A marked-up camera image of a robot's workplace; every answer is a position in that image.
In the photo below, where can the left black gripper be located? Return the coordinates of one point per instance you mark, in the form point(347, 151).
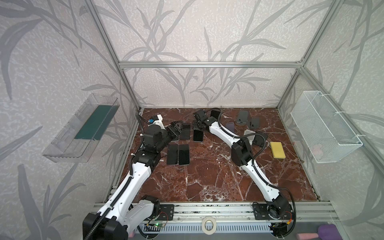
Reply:
point(173, 130)

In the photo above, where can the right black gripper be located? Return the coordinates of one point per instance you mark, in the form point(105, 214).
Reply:
point(199, 118)

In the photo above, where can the black phone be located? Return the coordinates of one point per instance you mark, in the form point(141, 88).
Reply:
point(198, 136)
point(186, 132)
point(215, 114)

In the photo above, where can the wood ring grey stand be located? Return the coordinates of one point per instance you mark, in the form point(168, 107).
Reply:
point(242, 118)

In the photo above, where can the black folding phone stand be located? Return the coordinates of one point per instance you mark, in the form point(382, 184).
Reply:
point(260, 139)

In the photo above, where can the white phone stand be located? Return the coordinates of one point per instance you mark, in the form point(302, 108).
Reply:
point(249, 133)

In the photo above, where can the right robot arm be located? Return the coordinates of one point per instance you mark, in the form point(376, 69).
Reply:
point(243, 157)

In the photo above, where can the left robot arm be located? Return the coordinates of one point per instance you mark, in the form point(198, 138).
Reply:
point(116, 219)

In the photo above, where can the grey round stand back right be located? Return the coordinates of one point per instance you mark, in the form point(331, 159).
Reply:
point(231, 127)

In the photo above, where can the yellow green sponge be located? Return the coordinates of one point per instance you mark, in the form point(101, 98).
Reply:
point(277, 150)

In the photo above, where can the white tape roll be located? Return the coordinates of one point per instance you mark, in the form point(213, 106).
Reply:
point(209, 225)

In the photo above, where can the purple pink scoop right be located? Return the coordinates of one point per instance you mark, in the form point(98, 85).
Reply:
point(325, 232)

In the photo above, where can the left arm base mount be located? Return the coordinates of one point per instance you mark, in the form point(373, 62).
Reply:
point(163, 212)

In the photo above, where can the clear plastic wall shelf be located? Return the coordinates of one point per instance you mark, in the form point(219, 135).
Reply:
point(79, 138)

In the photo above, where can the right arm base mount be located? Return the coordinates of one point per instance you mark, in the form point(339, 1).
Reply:
point(261, 211)

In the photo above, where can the white wire wall basket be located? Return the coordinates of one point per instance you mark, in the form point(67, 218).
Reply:
point(327, 134)

